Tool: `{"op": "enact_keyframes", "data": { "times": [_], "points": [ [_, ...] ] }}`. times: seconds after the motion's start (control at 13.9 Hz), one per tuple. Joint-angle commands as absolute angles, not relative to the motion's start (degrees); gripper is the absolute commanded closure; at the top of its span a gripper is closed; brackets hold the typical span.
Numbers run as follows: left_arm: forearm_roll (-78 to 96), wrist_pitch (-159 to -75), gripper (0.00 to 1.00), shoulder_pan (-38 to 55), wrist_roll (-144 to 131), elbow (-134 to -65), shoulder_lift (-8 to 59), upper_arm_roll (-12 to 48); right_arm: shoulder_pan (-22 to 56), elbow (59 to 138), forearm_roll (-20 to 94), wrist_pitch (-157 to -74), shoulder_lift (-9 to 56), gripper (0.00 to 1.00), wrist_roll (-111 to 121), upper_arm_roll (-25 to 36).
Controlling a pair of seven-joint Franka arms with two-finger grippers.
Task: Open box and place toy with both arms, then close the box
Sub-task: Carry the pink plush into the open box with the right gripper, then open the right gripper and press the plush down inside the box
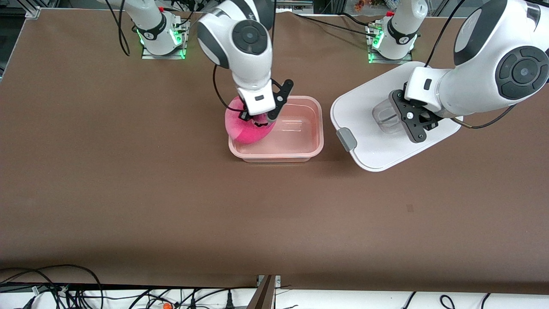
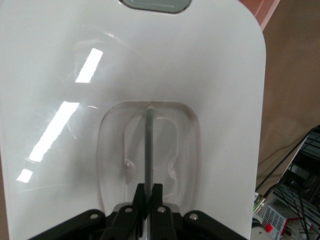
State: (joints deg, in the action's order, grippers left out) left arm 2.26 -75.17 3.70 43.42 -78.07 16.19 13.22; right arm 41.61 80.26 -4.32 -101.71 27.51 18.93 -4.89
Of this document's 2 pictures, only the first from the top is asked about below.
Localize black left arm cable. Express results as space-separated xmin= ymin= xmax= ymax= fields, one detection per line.
xmin=425 ymin=0 xmax=517 ymax=129

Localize colourful background clutter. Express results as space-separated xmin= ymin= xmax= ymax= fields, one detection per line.
xmin=354 ymin=0 xmax=386 ymax=11

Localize short black table cable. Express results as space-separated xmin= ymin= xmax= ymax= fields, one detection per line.
xmin=338 ymin=12 xmax=376 ymax=27

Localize dark table support strut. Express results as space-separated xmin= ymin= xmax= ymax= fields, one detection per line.
xmin=247 ymin=275 xmax=277 ymax=309

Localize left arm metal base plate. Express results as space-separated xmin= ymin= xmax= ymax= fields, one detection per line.
xmin=368 ymin=21 xmax=413 ymax=65

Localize white box lid grey clips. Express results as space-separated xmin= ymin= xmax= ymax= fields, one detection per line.
xmin=330 ymin=61 xmax=464 ymax=172

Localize pink plastic box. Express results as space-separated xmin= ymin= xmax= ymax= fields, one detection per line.
xmin=228 ymin=95 xmax=325 ymax=163

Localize black looping floor cable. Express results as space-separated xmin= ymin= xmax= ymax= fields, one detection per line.
xmin=0 ymin=265 xmax=104 ymax=309

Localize pink plush toy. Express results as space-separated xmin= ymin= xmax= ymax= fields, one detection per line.
xmin=225 ymin=95 xmax=277 ymax=145

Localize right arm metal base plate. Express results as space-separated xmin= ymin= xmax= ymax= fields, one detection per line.
xmin=142 ymin=17 xmax=188 ymax=61

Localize long black table cable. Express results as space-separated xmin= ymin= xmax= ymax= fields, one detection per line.
xmin=293 ymin=13 xmax=379 ymax=38

